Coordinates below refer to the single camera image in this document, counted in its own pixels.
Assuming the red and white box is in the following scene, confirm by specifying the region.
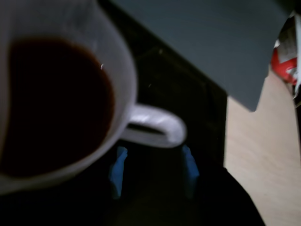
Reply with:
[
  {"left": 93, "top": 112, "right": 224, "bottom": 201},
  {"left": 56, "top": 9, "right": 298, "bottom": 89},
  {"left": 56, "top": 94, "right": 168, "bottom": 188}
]
[{"left": 269, "top": 9, "right": 301, "bottom": 99}]

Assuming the grey flexible sheet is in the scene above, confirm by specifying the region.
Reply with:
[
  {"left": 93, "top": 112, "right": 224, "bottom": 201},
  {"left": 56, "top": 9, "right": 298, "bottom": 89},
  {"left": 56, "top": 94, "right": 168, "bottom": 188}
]
[{"left": 112, "top": 0, "right": 295, "bottom": 113}]

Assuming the pink translucent plastic kettle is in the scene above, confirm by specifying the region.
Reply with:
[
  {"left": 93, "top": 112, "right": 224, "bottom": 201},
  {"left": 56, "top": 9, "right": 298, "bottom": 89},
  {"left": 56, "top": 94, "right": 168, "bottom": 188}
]
[{"left": 0, "top": 0, "right": 188, "bottom": 197}]

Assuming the gripper finger with blue tape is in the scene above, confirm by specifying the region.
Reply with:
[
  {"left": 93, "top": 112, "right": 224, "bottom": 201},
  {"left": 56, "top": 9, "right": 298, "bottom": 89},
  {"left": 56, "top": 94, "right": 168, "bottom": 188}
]
[
  {"left": 107, "top": 145, "right": 129, "bottom": 200},
  {"left": 182, "top": 144, "right": 201, "bottom": 200}
]

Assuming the black silicone work mat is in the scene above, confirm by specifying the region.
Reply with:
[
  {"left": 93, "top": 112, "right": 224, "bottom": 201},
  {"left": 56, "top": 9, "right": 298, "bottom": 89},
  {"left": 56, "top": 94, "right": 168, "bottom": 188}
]
[{"left": 97, "top": 0, "right": 229, "bottom": 226}]

